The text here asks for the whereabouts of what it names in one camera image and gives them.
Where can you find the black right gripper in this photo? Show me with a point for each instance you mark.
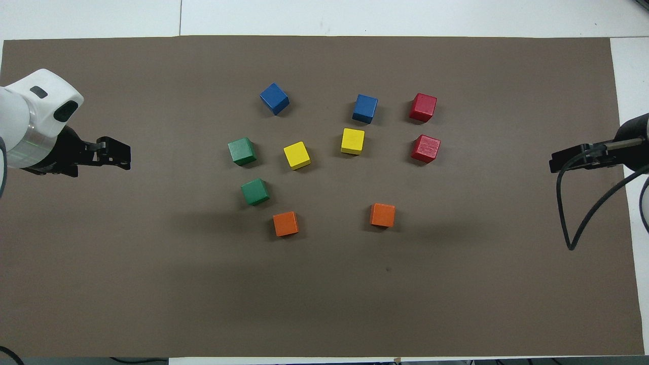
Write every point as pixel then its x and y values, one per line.
pixel 634 159

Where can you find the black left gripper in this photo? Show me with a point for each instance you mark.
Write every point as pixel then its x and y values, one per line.
pixel 76 152

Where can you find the green wooden cube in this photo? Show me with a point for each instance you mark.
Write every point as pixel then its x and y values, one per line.
pixel 242 151
pixel 255 191

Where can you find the red wooden cube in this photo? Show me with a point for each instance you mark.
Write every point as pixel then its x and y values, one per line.
pixel 425 148
pixel 423 107

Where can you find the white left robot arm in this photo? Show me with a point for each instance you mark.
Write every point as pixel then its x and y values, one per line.
pixel 30 116

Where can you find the blue wooden cube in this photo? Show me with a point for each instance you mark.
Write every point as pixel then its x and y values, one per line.
pixel 365 108
pixel 274 98

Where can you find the yellow wooden cube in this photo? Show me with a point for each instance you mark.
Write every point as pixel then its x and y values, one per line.
pixel 353 141
pixel 296 154

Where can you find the orange wooden cube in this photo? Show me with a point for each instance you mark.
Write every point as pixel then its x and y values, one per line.
pixel 383 215
pixel 286 223

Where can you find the brown paper table mat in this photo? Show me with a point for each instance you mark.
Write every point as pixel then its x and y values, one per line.
pixel 324 304

